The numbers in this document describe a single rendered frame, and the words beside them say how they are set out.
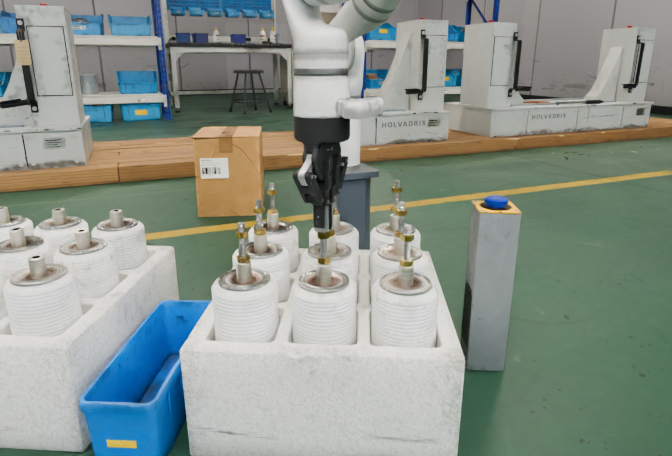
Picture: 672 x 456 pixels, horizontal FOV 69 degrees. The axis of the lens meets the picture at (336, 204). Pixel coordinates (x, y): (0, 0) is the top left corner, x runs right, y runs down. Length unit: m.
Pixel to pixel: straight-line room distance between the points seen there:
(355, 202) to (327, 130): 0.61
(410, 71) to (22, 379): 2.74
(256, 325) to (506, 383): 0.49
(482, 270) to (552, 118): 2.88
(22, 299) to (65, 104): 1.90
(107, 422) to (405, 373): 0.41
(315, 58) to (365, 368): 0.41
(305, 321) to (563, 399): 0.49
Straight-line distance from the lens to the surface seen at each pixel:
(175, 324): 1.02
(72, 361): 0.82
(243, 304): 0.70
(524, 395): 0.97
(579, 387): 1.03
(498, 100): 3.48
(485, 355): 0.99
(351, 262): 0.81
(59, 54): 2.65
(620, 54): 4.40
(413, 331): 0.71
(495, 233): 0.89
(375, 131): 2.92
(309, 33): 0.63
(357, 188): 1.21
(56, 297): 0.83
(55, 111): 2.67
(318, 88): 0.62
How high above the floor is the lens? 0.56
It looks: 16 degrees down
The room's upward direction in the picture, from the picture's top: straight up
